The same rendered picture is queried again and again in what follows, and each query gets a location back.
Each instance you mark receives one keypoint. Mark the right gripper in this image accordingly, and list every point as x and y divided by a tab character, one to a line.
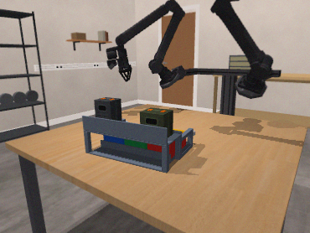
125	69

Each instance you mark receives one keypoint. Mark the green open bin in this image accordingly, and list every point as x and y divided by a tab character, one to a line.
135	144

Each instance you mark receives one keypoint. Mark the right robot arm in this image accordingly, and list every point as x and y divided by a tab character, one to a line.
154	65

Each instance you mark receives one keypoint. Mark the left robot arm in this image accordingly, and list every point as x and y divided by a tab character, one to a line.
260	63

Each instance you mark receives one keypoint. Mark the grey metal shelf rack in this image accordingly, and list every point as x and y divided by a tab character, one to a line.
140	133

